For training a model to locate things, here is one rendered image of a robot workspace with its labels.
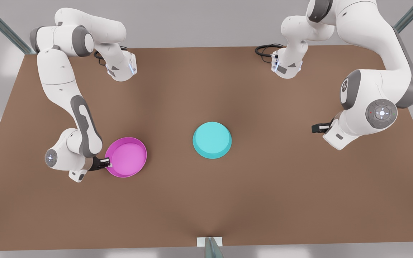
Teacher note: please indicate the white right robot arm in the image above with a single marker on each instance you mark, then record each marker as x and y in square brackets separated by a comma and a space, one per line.
[56, 77]

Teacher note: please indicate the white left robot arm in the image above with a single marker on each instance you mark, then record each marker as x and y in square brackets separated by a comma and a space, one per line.
[373, 43]

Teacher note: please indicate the pink plate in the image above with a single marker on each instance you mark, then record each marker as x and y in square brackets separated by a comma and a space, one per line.
[127, 157]

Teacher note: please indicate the blue plate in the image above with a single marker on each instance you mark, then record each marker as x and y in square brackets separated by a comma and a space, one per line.
[212, 139]

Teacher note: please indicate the white post foot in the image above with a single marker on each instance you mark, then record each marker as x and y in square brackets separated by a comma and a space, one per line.
[200, 242]

